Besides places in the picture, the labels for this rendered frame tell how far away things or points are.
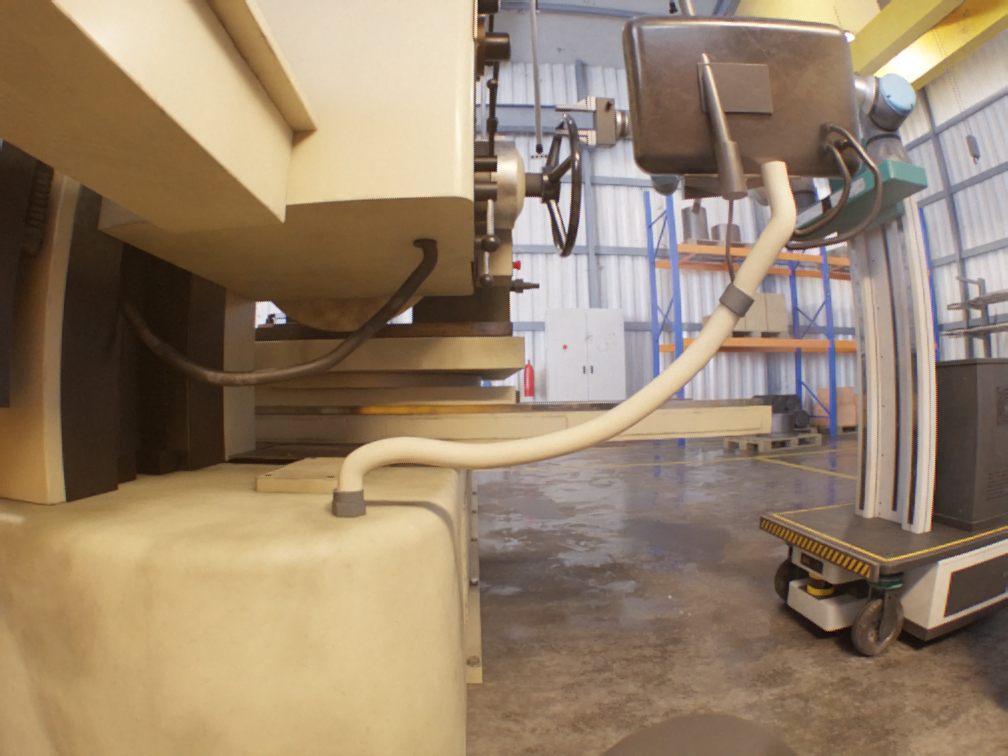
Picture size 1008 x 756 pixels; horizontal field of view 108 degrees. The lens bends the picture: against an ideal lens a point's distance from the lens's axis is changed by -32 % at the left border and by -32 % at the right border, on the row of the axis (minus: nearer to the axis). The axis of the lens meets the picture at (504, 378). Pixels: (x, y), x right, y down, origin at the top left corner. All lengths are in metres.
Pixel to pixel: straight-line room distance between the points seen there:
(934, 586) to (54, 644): 1.88
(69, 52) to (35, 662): 0.77
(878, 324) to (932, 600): 0.92
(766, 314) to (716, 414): 6.76
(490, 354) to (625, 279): 7.66
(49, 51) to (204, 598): 0.57
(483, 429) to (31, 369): 1.40
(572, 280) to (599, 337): 1.21
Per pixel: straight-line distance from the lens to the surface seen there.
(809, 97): 0.81
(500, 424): 1.83
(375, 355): 1.69
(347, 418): 1.88
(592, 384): 8.24
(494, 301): 1.74
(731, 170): 0.69
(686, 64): 0.77
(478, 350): 1.66
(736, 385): 9.79
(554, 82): 10.53
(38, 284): 0.94
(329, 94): 0.90
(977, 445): 1.80
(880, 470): 1.98
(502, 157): 1.28
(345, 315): 1.56
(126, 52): 0.49
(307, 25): 1.01
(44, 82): 0.52
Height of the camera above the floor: 0.76
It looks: 2 degrees up
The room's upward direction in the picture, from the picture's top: 1 degrees counter-clockwise
